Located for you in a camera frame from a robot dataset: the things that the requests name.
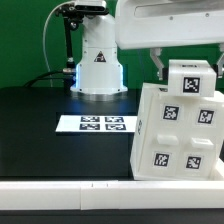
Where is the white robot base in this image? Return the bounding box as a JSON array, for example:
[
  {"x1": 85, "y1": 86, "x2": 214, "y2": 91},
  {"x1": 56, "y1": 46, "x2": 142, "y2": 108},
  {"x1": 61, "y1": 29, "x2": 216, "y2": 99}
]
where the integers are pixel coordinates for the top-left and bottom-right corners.
[{"x1": 70, "y1": 14, "x2": 128, "y2": 100}]

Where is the black camera stand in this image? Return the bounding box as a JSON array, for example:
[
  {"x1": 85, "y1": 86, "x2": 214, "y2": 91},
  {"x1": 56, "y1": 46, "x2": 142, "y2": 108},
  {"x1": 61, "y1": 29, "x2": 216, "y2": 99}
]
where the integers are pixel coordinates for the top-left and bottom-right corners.
[{"x1": 55, "y1": 0, "x2": 109, "y2": 70}]

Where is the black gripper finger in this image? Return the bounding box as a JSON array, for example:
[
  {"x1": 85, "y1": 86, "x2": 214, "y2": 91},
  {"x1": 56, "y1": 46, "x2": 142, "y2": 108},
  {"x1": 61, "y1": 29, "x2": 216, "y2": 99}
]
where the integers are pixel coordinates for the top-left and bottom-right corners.
[
  {"x1": 216, "y1": 43, "x2": 224, "y2": 78},
  {"x1": 150, "y1": 48, "x2": 167, "y2": 80}
]

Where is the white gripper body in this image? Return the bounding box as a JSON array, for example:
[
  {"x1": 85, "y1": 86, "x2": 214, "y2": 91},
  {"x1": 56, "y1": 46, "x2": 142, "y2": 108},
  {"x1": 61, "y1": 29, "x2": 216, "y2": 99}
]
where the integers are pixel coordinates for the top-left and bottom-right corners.
[{"x1": 115, "y1": 0, "x2": 224, "y2": 49}]

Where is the white cabinet door panel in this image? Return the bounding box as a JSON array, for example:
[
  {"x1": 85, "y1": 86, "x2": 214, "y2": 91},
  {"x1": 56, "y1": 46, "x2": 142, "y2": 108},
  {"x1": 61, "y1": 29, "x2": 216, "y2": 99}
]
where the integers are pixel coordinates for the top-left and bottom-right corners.
[
  {"x1": 177, "y1": 101, "x2": 224, "y2": 179},
  {"x1": 138, "y1": 97, "x2": 185, "y2": 177}
]

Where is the white front fence bar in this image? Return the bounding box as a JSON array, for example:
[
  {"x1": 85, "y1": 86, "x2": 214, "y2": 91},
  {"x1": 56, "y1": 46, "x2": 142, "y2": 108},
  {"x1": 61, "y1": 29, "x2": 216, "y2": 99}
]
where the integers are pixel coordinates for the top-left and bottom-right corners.
[{"x1": 0, "y1": 181, "x2": 224, "y2": 210}]

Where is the white marker sheet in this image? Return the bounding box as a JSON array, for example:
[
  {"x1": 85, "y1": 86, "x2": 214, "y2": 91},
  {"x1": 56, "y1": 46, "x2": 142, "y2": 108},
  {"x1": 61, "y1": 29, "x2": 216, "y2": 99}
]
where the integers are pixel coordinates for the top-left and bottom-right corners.
[{"x1": 56, "y1": 115, "x2": 137, "y2": 133}]

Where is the white cabinet top block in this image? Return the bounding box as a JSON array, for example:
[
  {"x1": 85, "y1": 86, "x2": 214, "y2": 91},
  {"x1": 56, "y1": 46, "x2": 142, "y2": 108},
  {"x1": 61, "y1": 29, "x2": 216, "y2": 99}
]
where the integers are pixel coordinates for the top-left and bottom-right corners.
[{"x1": 168, "y1": 59, "x2": 216, "y2": 97}]

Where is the white cabinet body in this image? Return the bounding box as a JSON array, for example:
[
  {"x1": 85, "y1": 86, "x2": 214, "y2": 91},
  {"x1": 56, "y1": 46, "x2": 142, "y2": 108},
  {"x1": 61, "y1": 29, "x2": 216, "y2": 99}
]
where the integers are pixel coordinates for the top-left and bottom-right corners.
[{"x1": 130, "y1": 83, "x2": 224, "y2": 180}]

